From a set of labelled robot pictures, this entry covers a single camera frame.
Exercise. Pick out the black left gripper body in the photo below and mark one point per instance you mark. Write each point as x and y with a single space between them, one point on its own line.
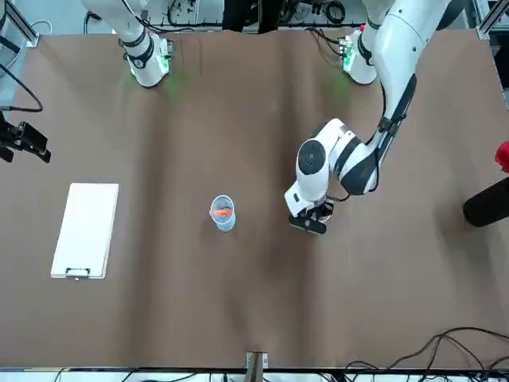
314 211

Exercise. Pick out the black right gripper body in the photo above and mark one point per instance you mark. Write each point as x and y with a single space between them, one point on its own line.
10 135

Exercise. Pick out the orange pencil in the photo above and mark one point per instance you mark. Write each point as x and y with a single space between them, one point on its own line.
221 213

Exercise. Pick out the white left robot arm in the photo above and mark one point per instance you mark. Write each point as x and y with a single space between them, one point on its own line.
397 47

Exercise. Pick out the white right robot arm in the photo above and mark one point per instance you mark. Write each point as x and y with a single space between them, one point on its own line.
145 59

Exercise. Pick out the blue plastic cup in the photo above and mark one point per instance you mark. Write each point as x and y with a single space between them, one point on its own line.
224 224

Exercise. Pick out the white clipboard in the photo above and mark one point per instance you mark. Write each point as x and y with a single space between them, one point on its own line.
85 227

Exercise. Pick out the metal clipboard clip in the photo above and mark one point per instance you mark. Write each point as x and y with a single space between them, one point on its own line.
77 272

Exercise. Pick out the green lit circuit board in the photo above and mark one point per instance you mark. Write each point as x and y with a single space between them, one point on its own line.
168 55
346 53

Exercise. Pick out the black cylinder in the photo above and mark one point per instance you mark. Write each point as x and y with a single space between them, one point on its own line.
489 205

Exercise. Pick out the red object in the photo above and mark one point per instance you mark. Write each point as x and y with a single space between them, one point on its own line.
503 157

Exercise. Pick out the person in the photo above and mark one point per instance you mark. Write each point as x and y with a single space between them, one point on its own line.
238 16

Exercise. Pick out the aluminium frame post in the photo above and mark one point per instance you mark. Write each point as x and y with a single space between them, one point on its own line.
487 28
24 28

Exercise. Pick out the metal table edge bracket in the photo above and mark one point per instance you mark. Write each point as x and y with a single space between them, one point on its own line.
256 364

